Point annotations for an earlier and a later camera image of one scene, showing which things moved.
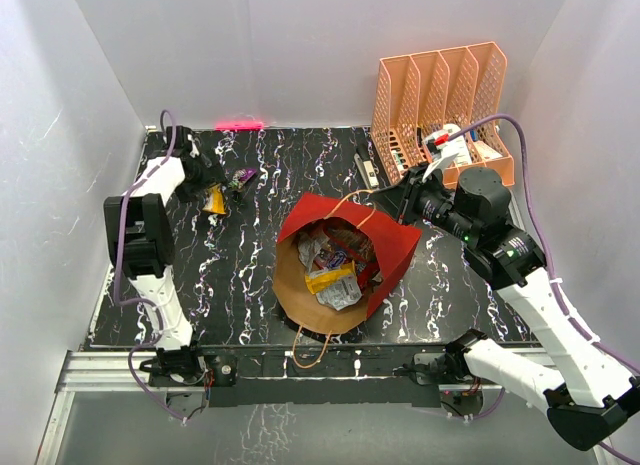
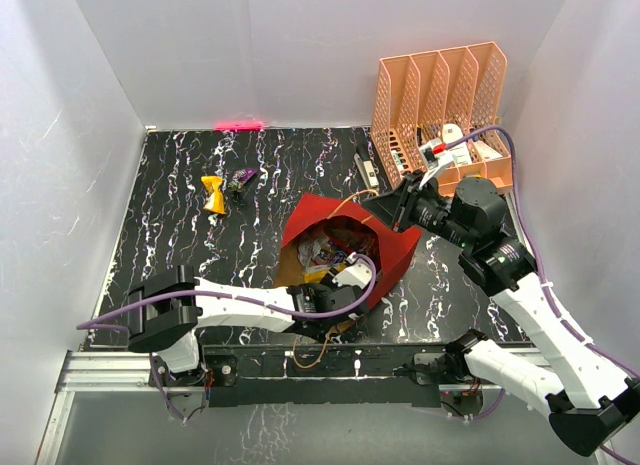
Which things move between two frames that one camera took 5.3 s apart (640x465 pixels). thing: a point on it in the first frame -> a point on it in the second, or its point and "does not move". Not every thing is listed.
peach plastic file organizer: (419, 95) does not move
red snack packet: (365, 264) -> (353, 237)
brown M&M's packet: (337, 259) does not move
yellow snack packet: (214, 200) does not move
